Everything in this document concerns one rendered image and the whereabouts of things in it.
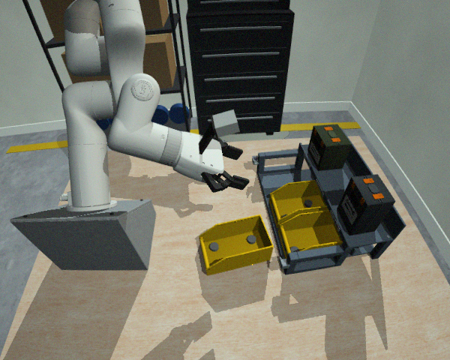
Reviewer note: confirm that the dark green case with orange latches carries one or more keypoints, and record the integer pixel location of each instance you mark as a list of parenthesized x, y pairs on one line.
[(328, 147)]

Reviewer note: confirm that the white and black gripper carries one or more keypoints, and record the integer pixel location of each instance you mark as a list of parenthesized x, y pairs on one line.
[(202, 166)]

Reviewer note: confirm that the black case with orange latches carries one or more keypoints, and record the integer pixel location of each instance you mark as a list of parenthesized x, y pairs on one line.
[(365, 203)]

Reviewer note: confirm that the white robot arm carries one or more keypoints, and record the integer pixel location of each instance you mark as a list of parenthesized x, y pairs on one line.
[(118, 54)]

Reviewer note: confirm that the dark grey bin shelf rack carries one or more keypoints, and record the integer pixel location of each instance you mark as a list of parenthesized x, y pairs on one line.
[(332, 182)]

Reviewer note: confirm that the yellow bin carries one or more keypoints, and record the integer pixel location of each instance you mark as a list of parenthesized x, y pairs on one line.
[(290, 200), (234, 250), (308, 231)]

